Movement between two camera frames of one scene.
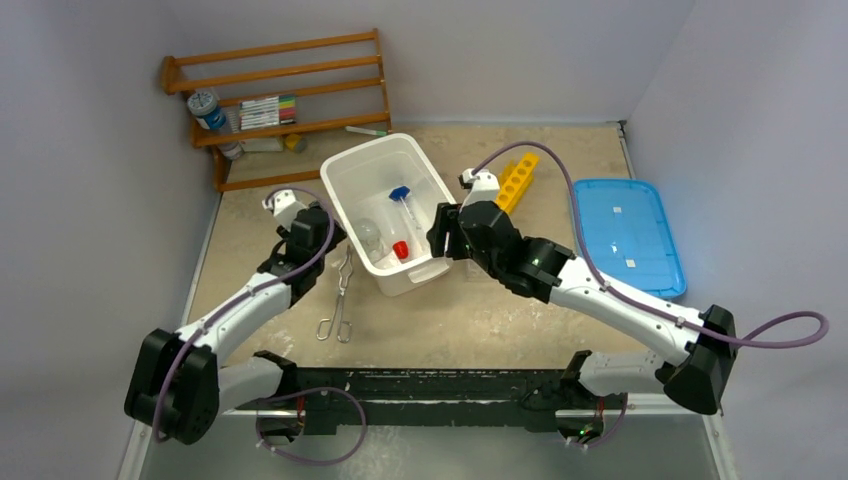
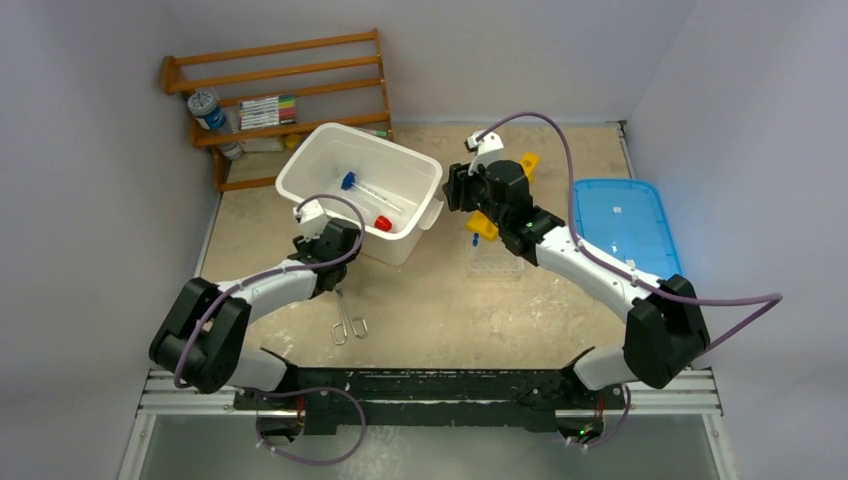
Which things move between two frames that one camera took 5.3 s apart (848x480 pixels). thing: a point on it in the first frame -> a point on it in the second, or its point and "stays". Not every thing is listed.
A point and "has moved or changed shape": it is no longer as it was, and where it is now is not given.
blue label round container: [207, 110] stays
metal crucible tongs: [344, 327] has moved or changed shape
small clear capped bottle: [233, 150] stays
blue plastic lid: [625, 237] stays
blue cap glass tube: [401, 195] -> [348, 182]
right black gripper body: [448, 232] -> [457, 188]
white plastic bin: [382, 196] has moved or changed shape
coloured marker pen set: [267, 111] stays
